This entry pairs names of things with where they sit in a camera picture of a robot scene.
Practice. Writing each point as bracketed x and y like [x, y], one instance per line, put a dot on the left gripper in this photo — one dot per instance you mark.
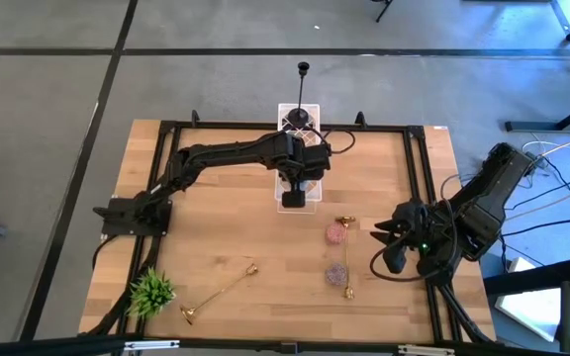
[310, 160]

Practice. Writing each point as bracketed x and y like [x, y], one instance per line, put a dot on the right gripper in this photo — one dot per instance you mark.
[421, 230]

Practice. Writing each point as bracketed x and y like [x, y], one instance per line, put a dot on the black candlestick holder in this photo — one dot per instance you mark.
[298, 117]

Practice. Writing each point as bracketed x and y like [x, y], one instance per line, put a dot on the pink patterned candle tin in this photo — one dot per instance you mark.
[336, 234]

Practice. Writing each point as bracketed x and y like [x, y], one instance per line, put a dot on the gold spoon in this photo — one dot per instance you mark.
[216, 295]

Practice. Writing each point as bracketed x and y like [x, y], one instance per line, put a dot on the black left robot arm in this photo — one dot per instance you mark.
[225, 151]

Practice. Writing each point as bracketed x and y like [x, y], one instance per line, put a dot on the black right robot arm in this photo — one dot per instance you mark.
[488, 198]

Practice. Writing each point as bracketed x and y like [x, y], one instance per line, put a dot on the white box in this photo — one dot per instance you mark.
[527, 306]

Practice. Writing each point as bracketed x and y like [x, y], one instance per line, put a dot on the black stand base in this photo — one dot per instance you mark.
[552, 124]

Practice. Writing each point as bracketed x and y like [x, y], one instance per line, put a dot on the small green artificial plant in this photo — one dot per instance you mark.
[150, 294]

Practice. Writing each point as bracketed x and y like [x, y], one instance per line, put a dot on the black metal table frame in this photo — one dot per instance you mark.
[416, 163]

